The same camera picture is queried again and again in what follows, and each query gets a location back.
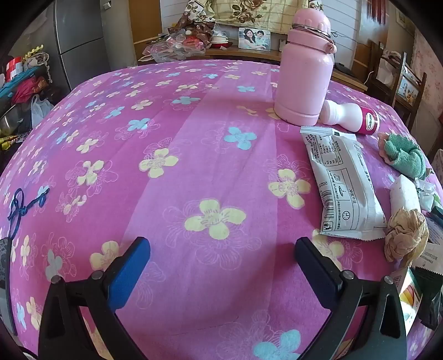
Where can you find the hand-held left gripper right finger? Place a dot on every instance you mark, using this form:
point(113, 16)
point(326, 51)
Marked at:
point(311, 270)

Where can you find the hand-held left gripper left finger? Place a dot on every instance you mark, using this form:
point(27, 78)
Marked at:
point(129, 273)

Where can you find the white printed snack packet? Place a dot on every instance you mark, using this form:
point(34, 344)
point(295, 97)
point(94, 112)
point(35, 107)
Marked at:
point(346, 183)

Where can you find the colourful printed carton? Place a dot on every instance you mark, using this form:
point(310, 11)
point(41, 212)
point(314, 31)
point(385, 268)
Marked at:
point(408, 294)

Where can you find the white sponge block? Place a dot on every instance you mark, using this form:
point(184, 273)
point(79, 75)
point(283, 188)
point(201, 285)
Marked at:
point(403, 194)

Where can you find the dark green packet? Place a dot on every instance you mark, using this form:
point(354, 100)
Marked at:
point(431, 294)

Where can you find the crumpled white green wrapper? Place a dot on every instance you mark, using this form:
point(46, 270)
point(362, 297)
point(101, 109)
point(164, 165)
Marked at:
point(427, 194)

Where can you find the green plush toy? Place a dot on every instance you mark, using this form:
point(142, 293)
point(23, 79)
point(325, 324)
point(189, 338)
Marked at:
point(405, 155)

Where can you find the pink floral tablecloth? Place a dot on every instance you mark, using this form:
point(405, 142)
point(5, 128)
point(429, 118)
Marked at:
point(207, 138)

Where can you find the white bottle with pink label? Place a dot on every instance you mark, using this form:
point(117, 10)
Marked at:
point(341, 112)

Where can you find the white plastic bag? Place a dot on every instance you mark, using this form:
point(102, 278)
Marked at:
point(41, 110)

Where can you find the pink insulated bottle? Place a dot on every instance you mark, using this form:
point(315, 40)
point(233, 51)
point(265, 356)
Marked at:
point(304, 76)

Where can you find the wooden chair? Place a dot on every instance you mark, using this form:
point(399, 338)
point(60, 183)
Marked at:
point(398, 83)

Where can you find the pile of clothes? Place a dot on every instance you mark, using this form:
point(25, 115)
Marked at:
point(24, 86)

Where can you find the wooden sideboard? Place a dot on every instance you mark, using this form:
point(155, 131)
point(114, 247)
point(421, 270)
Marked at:
point(235, 54)

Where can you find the pile of plastic bags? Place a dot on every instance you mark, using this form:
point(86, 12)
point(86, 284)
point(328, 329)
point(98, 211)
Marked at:
point(176, 46)

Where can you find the framed couple photo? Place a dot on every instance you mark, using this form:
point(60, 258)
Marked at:
point(254, 38)

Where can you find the grey refrigerator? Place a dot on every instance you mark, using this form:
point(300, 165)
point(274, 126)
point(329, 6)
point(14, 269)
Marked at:
point(79, 34)

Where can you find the red white bowl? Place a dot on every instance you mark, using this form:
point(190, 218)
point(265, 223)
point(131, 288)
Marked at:
point(219, 41)

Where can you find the floral hanging cloth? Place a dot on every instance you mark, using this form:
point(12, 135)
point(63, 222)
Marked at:
point(263, 12)

